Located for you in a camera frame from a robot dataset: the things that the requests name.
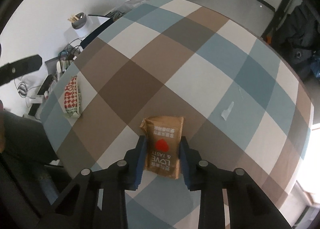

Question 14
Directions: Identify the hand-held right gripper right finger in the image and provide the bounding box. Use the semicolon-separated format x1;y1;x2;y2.
179;136;285;229

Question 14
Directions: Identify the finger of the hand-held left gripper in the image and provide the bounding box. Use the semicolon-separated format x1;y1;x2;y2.
0;54;43;86

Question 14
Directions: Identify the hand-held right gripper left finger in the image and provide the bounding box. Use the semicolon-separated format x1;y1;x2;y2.
51;135;148;229

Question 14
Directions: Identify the brown packet with red heart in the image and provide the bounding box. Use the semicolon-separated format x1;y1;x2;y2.
139;115;185;180

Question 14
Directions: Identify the red checkered snack packet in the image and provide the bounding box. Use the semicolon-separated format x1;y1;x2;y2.
61;75;82;119

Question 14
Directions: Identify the grey pen cup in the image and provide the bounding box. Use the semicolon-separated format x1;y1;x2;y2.
67;12;90;38

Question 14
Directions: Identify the person's dark clothing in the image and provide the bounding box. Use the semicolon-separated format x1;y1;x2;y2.
0;112;58;164

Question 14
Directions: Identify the checkered tablecloth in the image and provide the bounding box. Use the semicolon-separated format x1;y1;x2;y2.
40;0;314;229

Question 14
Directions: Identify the window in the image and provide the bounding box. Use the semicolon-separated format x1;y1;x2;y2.
295;124;320;207

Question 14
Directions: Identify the black backpack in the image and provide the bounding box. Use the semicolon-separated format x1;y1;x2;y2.
275;0;320;80

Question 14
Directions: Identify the black metal rack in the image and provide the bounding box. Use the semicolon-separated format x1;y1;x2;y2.
261;0;298;42

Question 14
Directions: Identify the tangle of black cables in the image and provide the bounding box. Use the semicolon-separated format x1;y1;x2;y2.
58;39;82;61

